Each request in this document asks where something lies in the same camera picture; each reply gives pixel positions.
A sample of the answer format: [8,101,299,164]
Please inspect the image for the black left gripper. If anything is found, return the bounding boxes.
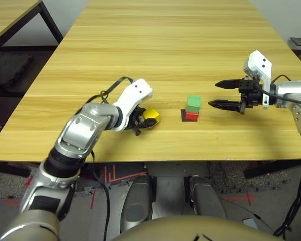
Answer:
[129,106,159,136]

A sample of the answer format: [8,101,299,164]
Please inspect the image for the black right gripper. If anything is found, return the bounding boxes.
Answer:
[207,77,264,115]

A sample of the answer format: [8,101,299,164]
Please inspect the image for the yellow wooden block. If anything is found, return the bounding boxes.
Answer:
[142,108,161,128]

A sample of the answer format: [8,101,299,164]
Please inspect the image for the green wooden block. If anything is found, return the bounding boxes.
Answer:
[185,95,202,114]

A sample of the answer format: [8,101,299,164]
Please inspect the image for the red wooden block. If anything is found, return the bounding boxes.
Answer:
[185,111,200,122]

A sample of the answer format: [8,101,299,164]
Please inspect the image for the black square marker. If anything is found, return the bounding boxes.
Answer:
[180,109,199,123]

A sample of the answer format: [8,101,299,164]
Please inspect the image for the grey robot left leg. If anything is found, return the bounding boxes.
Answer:
[120,174,154,233]

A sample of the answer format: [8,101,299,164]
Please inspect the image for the grey robot leg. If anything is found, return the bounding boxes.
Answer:
[189,175,228,220]
[120,174,154,233]

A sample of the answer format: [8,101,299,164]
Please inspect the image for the grey robot right leg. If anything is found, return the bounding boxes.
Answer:
[189,175,228,220]

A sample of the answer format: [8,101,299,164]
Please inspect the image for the tan robot torso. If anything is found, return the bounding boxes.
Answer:
[115,215,276,241]

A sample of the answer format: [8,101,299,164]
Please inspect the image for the small grey floor card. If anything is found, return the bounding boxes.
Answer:
[242,218,259,230]

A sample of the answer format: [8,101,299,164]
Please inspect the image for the black foam floor mat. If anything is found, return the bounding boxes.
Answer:
[0,54,34,88]

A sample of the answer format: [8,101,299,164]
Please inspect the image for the wooden side table black legs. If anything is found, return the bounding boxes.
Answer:
[0,0,64,51]

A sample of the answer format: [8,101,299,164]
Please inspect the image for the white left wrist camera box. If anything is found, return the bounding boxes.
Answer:
[112,79,154,133]

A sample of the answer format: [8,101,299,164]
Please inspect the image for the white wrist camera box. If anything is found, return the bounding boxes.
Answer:
[243,50,273,110]
[112,79,154,133]

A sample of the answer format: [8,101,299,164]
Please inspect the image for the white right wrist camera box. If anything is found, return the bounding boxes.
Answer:
[243,50,273,110]

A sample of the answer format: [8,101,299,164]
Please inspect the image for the black main table frame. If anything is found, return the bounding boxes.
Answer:
[0,159,301,179]

